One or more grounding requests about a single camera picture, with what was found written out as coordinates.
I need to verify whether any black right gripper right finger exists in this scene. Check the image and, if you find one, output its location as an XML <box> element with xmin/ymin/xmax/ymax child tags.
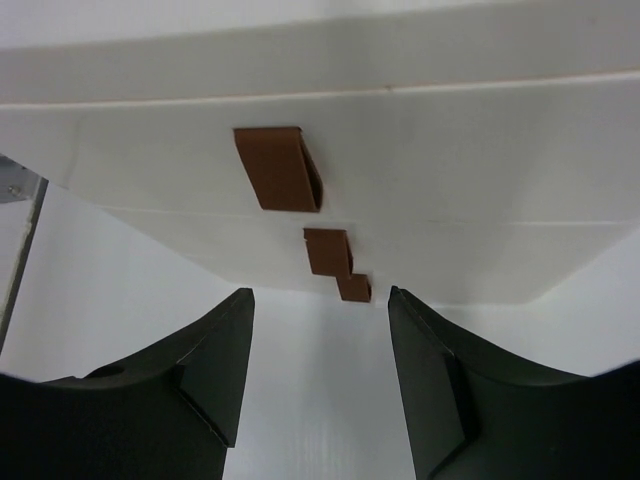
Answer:
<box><xmin>388</xmin><ymin>287</ymin><xmax>639</xmax><ymax>479</ymax></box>

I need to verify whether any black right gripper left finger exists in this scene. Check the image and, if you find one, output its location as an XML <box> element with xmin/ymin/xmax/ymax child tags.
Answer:
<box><xmin>1</xmin><ymin>288</ymin><xmax>255</xmax><ymax>479</ymax></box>

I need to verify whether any brown bottom drawer handle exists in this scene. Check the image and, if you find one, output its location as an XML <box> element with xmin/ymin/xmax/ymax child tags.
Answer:
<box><xmin>336</xmin><ymin>273</ymin><xmax>372</xmax><ymax>303</ymax></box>

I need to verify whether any brown drawer handle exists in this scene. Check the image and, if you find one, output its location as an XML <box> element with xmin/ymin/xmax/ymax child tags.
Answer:
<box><xmin>336</xmin><ymin>273</ymin><xmax>372</xmax><ymax>303</ymax></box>
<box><xmin>233</xmin><ymin>126</ymin><xmax>324</xmax><ymax>213</ymax></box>
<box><xmin>304</xmin><ymin>228</ymin><xmax>353</xmax><ymax>278</ymax></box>

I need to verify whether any white drawer cabinet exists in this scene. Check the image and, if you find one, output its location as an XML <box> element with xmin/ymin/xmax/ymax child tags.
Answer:
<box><xmin>1</xmin><ymin>1</ymin><xmax>639</xmax><ymax>304</ymax></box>

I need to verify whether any brown middle drawer handle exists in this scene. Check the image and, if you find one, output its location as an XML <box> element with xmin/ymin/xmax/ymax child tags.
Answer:
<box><xmin>304</xmin><ymin>228</ymin><xmax>353</xmax><ymax>278</ymax></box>

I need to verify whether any aluminium table frame rail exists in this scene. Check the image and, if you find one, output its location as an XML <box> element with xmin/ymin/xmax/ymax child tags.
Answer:
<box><xmin>1</xmin><ymin>155</ymin><xmax>49</xmax><ymax>346</ymax></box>

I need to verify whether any brown top drawer handle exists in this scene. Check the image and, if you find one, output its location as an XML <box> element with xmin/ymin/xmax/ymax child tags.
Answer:
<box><xmin>233</xmin><ymin>126</ymin><xmax>324</xmax><ymax>213</ymax></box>

